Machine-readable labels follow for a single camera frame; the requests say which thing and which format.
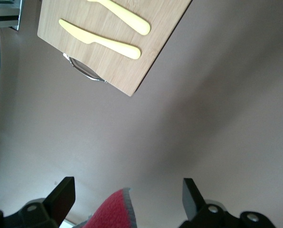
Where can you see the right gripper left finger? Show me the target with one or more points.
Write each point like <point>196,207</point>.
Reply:
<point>49,213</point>

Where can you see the yellow plastic knife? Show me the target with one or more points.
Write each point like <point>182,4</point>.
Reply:
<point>103,42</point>

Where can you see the aluminium profile bracket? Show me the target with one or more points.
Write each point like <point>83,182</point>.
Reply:
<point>3,14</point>

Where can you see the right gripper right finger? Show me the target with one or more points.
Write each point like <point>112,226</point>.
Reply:
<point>203,216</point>

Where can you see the yellow plastic fork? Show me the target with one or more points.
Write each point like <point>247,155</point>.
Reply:
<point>132,21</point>

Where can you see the pink microfibre cloth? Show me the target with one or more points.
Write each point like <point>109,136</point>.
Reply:
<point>115,209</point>

